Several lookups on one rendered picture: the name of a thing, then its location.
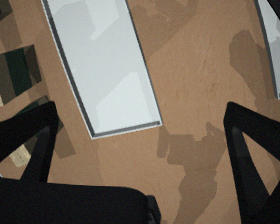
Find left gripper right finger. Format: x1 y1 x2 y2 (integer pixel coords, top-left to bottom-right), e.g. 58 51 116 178
223 102 280 224

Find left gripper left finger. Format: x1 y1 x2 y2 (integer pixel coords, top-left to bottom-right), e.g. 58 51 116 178
0 101 59 182

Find white shallow rectangular tray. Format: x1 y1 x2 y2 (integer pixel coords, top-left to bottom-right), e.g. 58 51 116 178
254 0 280 99
41 0 163 139

